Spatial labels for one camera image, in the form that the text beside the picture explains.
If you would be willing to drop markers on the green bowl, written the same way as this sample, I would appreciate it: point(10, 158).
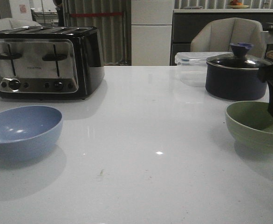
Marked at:
point(251, 124)

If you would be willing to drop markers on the blue bowl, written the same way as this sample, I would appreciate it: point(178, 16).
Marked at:
point(29, 132)

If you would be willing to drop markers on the glass pot lid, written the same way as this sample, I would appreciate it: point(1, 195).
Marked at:
point(239, 59)

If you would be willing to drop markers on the dark blue saucepan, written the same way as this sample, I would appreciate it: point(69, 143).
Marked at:
point(232, 84)

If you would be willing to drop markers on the beige chair right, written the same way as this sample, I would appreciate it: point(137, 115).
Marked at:
point(217, 35)

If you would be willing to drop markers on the beige chair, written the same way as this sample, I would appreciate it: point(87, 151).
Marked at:
point(217, 35)
point(10, 23)

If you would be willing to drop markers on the fruit plate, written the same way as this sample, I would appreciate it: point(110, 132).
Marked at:
point(236, 4)

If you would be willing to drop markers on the clear plastic food container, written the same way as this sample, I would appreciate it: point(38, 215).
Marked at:
point(192, 67)

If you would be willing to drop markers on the dark kitchen counter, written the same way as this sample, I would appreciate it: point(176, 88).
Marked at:
point(187, 23)

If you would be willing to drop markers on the white refrigerator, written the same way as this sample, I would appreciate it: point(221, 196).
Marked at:
point(151, 27)

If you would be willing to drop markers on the black and chrome toaster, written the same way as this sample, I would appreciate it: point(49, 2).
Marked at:
point(59, 63)

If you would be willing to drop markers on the beige chair left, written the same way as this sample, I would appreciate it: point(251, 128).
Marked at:
point(10, 23)

